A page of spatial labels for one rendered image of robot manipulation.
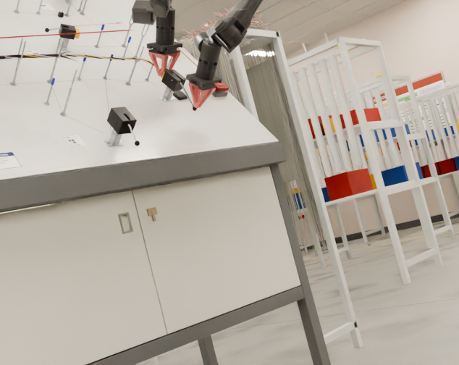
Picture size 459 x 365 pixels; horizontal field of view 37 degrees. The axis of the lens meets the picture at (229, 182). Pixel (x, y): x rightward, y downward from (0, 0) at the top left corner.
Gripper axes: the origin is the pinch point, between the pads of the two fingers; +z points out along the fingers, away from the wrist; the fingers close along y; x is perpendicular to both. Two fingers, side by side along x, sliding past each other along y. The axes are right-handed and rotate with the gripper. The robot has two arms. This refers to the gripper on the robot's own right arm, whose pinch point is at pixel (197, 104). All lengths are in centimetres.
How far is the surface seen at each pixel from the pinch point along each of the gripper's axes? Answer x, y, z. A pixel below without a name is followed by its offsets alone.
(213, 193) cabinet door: 18.5, 8.4, 19.5
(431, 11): -201, -837, 66
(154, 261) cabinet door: 23, 37, 31
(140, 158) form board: 7.0, 31.2, 8.0
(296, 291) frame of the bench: 47, -10, 46
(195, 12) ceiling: -373, -508, 115
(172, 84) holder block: -9.1, 2.4, -3.3
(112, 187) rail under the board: 10.1, 44.1, 12.1
